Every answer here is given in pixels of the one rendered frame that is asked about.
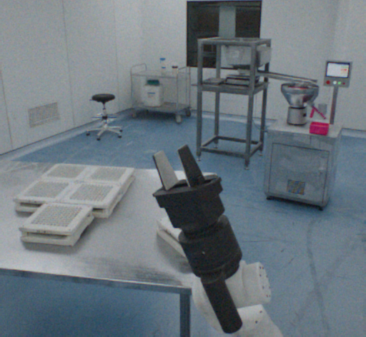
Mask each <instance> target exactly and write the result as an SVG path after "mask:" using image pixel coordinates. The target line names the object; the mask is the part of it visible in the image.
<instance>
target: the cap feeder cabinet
mask: <svg viewBox="0 0 366 337"><path fill-rule="evenodd" d="M286 120H287V116H281V117H280V118H278V119H277V120H276V121H275V122H274V123H273V124H272V125H271V126H270V127H269V128H268V134H267V154H265V165H264V184H263V192H264V194H265V195H268V197H267V200H270V199H271V198H270V197H269V196H276V197H281V198H287V200H291V201H299V202H302V203H310V204H313V205H317V206H320V208H318V210H319V211H323V208H322V207H323V206H326V204H327V202H328V199H329V197H330V194H331V191H332V188H333V186H334V183H335V178H336V173H337V163H338V157H339V152H340V142H341V136H342V127H343V124H344V123H338V122H334V124H333V125H330V126H329V131H328V133H327V135H326V136H323V134H312V133H310V124H311V123H312V122H319V123H326V124H328V123H329V122H330V121H326V120H318V119H306V121H308V123H305V124H297V125H296V126H294V124H290V123H288V121H286Z"/></svg>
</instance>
